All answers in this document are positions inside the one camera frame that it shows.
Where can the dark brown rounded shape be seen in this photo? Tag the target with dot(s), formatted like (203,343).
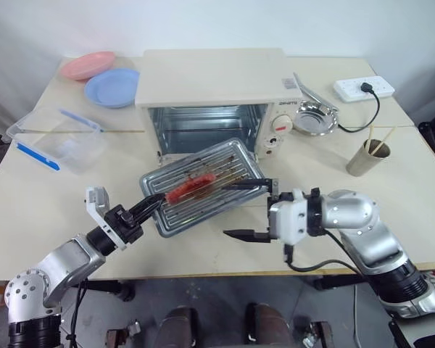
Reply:
(268,324)
(175,326)

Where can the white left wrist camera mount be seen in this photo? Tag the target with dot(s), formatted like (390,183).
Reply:
(98,203)

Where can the stainless steel bowl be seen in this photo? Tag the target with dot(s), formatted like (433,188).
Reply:
(313,119)

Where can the pink plastic plate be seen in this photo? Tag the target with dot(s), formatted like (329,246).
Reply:
(88,65)

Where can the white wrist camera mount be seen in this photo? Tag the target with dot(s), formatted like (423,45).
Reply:
(288,221)
(98,203)

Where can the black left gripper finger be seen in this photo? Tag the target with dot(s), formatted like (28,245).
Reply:
(150,214)
(150,201)

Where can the black table frame bar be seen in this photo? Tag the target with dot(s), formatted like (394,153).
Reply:
(112,288)
(337,282)

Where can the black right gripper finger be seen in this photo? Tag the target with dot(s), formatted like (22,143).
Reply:
(246,235)
(248,184)

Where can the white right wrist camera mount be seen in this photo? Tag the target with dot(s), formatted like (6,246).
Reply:
(288,221)

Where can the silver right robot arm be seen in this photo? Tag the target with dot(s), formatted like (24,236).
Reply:
(366,224)

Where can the clear container with blue clips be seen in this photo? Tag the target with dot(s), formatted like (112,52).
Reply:
(69,145)

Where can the beige metal cup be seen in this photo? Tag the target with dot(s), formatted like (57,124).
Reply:
(364,163)

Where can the blue plastic plate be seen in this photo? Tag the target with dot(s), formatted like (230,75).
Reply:
(112,88)

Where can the white power strip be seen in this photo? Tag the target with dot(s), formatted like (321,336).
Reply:
(349,88)

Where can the wooden chopstick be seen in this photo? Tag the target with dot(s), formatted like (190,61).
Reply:
(370,137)
(384,141)

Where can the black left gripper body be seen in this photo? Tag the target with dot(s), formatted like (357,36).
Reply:
(125,226)

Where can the red sausage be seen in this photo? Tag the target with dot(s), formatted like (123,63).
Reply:
(190,185)

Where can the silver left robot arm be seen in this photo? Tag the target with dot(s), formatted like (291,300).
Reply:
(65,261)

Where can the silver ribbed baking tray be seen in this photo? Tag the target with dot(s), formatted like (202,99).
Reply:
(217,165)

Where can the cream toaster oven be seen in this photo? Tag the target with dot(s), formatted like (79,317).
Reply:
(210,76)

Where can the metal tray tongs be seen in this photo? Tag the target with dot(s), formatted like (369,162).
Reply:
(311,92)

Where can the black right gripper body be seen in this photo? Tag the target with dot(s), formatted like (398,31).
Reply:
(281,199)

